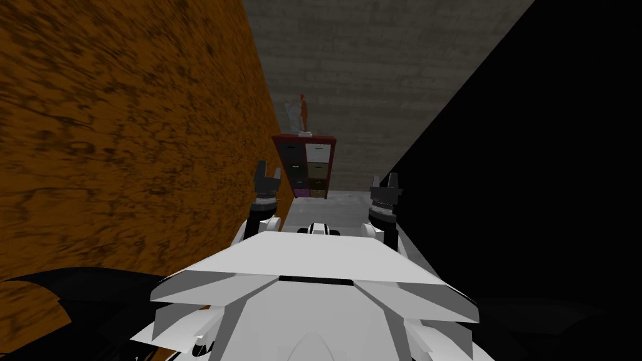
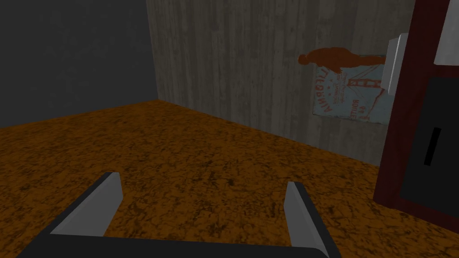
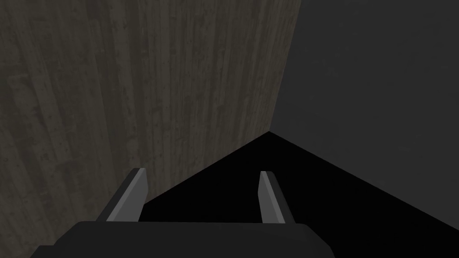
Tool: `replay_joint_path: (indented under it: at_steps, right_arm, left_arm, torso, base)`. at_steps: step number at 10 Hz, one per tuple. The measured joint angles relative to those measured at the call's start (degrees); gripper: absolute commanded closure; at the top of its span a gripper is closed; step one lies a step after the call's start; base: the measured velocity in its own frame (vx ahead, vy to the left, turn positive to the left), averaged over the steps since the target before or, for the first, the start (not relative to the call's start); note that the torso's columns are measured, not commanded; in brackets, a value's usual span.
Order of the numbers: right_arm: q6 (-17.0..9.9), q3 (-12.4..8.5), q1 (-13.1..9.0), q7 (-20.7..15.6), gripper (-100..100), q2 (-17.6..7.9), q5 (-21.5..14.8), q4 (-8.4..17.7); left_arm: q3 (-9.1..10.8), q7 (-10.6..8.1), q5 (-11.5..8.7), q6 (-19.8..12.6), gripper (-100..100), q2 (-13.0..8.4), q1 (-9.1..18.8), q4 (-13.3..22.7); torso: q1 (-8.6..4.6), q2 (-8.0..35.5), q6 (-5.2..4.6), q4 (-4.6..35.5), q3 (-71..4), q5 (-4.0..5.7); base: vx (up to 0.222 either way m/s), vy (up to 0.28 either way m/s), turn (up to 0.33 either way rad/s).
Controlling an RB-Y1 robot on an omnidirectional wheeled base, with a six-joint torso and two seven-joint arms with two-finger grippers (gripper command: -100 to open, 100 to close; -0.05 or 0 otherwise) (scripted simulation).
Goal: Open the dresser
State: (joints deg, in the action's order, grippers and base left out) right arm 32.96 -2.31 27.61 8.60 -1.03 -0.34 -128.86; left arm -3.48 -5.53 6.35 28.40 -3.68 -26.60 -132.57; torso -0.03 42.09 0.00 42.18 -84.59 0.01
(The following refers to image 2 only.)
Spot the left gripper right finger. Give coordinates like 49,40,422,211
284,181,341,258

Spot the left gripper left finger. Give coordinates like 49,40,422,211
39,172,124,237

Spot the blue poster with red print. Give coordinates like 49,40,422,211
312,54,394,126

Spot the dark red cabinet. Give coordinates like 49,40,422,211
372,0,459,233

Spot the grey handle bar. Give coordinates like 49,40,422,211
380,33,409,96

